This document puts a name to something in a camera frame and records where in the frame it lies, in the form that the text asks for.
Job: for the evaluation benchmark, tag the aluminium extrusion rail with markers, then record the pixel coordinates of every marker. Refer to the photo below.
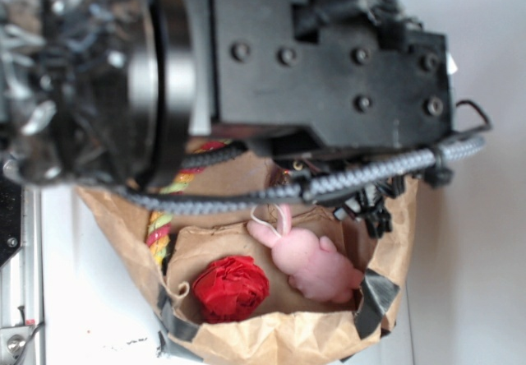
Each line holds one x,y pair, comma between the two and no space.
22,302

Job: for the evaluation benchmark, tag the pink plush bunny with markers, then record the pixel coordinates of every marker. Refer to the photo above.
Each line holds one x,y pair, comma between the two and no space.
313,264

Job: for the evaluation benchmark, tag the red crumpled paper ball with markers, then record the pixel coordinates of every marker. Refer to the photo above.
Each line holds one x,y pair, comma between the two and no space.
230,289

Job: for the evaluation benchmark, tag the metal corner bracket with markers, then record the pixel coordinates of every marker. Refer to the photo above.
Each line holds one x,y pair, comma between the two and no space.
13,340

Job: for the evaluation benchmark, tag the brown paper bag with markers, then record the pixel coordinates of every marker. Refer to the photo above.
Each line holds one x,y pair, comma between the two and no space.
164,254

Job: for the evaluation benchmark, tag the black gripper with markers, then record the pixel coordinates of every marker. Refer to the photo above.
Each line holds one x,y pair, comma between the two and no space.
328,77

